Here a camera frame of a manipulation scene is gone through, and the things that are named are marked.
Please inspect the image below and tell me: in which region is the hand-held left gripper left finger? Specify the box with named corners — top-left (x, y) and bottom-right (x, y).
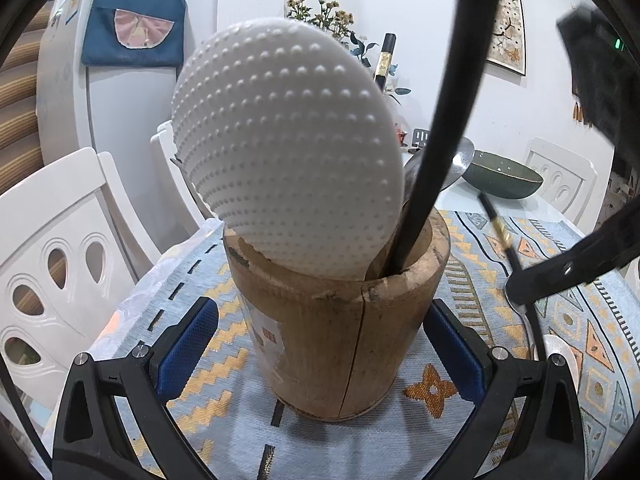
top-left (52, 296), bottom-right (221, 480)

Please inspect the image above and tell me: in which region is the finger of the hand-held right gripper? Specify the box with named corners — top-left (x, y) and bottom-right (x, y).
top-left (510, 200), bottom-right (640, 307)

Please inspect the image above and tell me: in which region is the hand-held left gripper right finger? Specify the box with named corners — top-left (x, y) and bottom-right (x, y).
top-left (424, 299), bottom-right (586, 480)

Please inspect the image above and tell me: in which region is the white serving spoon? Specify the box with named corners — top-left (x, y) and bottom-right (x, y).
top-left (542, 334), bottom-right (583, 366)

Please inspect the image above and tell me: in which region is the black chopstick gold band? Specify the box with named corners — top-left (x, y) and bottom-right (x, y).
top-left (389, 0), bottom-right (505, 275)
top-left (477, 191), bottom-right (547, 363)
top-left (372, 33), bottom-right (397, 93)

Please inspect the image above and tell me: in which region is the wooden utensil holder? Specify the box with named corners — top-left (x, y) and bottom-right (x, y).
top-left (222, 207), bottom-right (452, 421)

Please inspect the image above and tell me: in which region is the white dotted rice paddle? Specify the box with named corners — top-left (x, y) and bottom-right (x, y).
top-left (171, 17), bottom-right (405, 279)

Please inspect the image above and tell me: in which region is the white chair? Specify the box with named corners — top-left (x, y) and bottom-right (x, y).
top-left (150, 120), bottom-right (213, 226)
top-left (525, 136), bottom-right (598, 226)
top-left (0, 147), bottom-right (153, 413)

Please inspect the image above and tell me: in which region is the dark green bowl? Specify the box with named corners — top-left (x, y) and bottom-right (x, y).
top-left (461, 150), bottom-right (544, 201)

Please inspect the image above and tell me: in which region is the patterned blue table mat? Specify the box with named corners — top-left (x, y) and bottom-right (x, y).
top-left (85, 207), bottom-right (640, 480)

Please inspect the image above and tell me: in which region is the white vase with blue flowers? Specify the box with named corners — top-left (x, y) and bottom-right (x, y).
top-left (350, 32), bottom-right (413, 106)

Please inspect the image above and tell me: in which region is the white refrigerator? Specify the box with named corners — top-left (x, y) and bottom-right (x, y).
top-left (37, 0), bottom-right (201, 241)

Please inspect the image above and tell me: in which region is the glass vase with dried flowers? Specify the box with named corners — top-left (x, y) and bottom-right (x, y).
top-left (285, 0), bottom-right (356, 43)

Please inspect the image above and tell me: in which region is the blue cloth cover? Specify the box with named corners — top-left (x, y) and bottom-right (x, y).
top-left (81, 0), bottom-right (188, 68)

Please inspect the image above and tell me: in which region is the large framed wall picture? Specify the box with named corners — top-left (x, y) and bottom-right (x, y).
top-left (486, 0), bottom-right (528, 77)

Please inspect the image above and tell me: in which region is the black cable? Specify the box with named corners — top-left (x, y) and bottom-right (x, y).
top-left (0, 357), bottom-right (53, 468)

